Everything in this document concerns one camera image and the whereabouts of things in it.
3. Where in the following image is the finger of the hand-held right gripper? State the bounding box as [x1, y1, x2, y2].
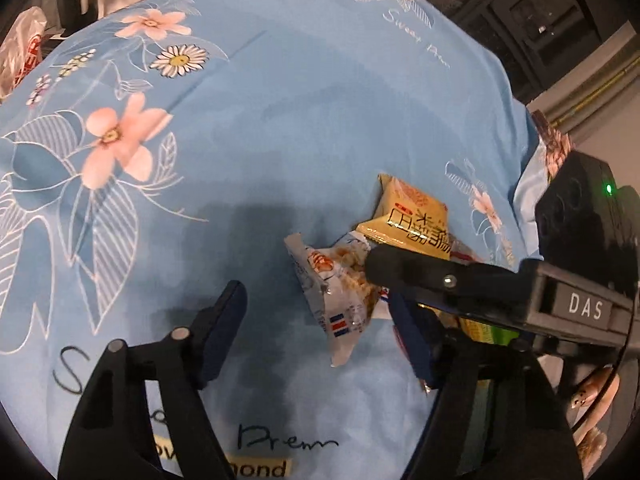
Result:
[365, 243, 527, 330]

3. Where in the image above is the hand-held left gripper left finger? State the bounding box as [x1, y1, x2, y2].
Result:
[57, 280, 248, 480]

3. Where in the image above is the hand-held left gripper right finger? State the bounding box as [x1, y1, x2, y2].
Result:
[389, 291, 586, 480]

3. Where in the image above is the yellow snack packet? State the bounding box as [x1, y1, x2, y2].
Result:
[356, 174, 453, 261]

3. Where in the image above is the white snack packet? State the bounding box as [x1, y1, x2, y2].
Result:
[284, 231, 397, 368]

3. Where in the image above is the person's right hand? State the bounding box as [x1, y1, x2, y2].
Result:
[571, 366, 621, 411]

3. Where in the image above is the bright green packet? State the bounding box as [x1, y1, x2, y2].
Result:
[459, 316, 522, 347]

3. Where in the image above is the brown patterned packet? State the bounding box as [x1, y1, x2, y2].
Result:
[529, 109, 574, 184]

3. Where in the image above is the blue floral bed sheet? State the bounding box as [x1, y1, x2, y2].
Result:
[0, 0, 551, 480]

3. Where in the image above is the black cabinet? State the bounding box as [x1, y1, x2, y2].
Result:
[404, 0, 640, 107]

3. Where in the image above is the red and white plastic bag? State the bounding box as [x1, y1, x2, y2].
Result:
[0, 6, 49, 102]

